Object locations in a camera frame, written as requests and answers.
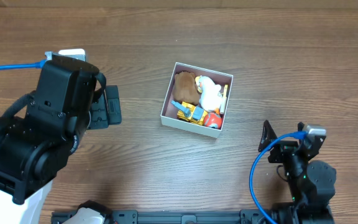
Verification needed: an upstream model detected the blue cable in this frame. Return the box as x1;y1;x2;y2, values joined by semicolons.
249;131;308;224
0;58;48;75

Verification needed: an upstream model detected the wooden rattle drum toy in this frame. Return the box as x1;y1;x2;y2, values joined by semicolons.
219;85;228;114

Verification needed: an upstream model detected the red toy ball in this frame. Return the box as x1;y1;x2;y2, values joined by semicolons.
203;113;223;129

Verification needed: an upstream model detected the white plush duck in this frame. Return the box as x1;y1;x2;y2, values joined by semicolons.
195;76;223;114

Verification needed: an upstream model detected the left blue cable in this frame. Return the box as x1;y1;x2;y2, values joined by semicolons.
0;58;48;75

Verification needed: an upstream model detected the white square cardboard box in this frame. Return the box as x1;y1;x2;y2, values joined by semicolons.
160;62;234;138

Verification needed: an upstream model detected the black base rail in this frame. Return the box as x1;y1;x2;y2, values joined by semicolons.
50;209;326;224

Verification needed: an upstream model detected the yellow toy truck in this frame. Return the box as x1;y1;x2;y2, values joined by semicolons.
171;100;208;126

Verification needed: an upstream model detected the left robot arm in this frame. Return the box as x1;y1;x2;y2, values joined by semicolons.
0;55;122;223

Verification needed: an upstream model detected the brown plush toy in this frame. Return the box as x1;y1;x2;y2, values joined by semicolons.
173;71;200;105

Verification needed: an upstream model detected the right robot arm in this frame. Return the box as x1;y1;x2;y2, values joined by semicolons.
256;120;336;223

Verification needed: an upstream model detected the right blue cable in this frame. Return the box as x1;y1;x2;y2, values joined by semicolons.
249;131;308;224

